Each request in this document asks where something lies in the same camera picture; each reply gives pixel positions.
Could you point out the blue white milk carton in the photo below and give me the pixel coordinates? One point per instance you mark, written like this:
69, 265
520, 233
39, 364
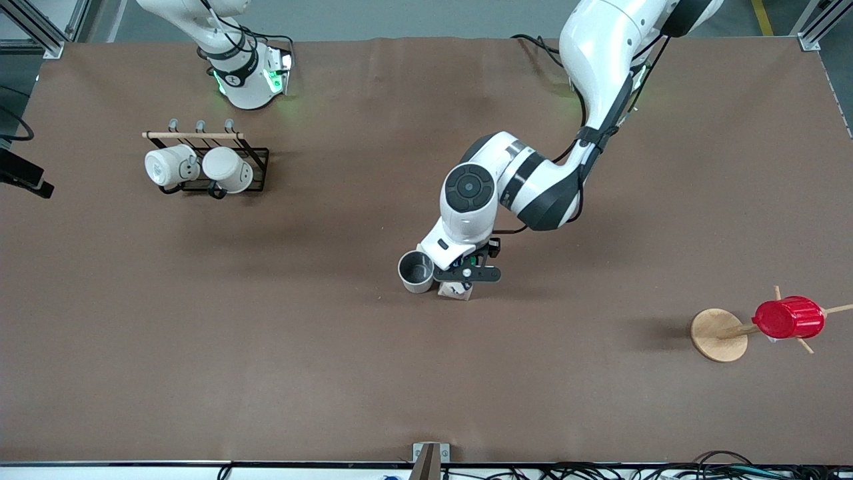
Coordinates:
456, 291

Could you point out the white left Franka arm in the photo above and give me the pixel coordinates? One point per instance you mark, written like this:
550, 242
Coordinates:
600, 53

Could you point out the grey metal bracket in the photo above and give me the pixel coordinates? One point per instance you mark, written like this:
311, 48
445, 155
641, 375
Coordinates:
445, 452

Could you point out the plain white mug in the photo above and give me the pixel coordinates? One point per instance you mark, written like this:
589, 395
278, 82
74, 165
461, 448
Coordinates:
226, 170

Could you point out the wooden mug tree stand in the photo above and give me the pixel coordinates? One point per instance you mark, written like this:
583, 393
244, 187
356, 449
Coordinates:
716, 336

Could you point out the aluminium frame profile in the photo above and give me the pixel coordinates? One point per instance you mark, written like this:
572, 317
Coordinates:
40, 30
823, 23

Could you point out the brown wooden post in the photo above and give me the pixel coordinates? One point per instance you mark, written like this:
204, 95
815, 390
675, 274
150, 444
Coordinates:
426, 463

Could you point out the beige mug with grey inside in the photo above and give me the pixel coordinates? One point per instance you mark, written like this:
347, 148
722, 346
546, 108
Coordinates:
416, 286

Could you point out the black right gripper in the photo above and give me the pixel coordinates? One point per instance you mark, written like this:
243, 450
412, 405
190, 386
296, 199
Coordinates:
16, 168

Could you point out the red ribbed plastic cup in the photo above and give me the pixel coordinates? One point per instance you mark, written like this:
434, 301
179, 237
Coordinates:
790, 318

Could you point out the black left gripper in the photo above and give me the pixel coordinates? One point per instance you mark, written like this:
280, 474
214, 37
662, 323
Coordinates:
481, 255

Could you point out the white mug with round print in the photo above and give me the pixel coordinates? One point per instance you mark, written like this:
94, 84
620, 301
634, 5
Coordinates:
166, 166

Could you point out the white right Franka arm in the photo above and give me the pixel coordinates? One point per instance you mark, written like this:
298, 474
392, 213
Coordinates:
243, 90

